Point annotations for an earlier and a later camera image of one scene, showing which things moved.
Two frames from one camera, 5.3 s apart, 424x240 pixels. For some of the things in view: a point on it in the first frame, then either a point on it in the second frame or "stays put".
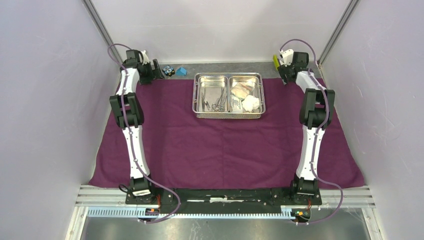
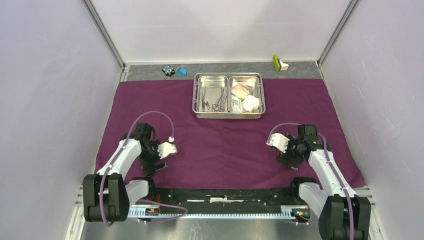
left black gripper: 156,72 -> 148,168
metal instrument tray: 228,95 stays put
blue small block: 181,71 stays put
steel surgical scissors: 219,105 stays put
